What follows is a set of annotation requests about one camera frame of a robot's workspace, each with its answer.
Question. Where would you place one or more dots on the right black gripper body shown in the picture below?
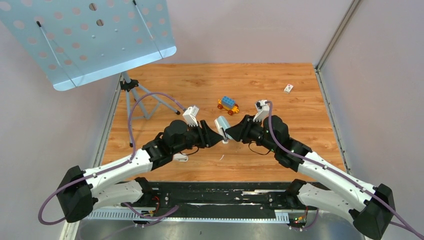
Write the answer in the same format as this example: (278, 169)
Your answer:
(255, 133)

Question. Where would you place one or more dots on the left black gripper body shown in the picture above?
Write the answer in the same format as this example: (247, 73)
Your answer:
(194, 137)

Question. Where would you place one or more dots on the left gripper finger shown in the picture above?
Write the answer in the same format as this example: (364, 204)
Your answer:
(212, 140)
(206, 130)

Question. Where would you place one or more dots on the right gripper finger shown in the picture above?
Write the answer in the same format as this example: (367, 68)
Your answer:
(238, 136)
(239, 127)

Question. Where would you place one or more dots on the grey white stapler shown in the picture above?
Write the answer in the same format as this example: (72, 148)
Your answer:
(221, 125)

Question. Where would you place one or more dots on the small white stapler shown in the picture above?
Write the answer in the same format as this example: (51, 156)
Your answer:
(180, 157)

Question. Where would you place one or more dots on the white staple box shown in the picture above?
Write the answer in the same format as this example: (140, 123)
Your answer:
(288, 88)

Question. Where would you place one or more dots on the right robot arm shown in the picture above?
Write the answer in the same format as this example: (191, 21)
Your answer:
(362, 204)

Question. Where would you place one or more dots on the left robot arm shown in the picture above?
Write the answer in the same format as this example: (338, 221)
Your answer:
(83, 191)

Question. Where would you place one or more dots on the toy brick car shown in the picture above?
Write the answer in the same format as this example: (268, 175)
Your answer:
(229, 105)

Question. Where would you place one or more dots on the blue perforated music stand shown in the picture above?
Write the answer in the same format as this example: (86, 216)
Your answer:
(61, 61)

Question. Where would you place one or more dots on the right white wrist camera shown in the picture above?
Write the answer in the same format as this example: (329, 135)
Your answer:
(263, 110)

